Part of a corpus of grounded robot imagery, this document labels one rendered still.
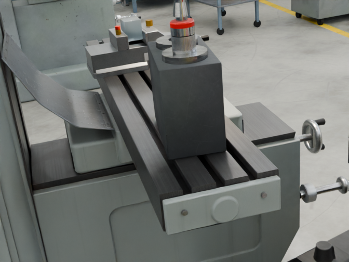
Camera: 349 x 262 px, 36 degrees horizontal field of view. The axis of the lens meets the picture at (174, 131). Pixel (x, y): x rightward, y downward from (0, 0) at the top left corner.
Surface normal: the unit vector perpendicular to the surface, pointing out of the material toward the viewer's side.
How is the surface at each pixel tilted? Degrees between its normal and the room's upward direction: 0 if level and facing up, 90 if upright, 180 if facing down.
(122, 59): 90
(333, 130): 0
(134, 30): 90
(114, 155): 90
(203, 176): 0
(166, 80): 90
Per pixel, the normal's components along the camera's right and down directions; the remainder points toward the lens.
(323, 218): -0.09, -0.91
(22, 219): 0.65, 0.23
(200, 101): 0.15, 0.40
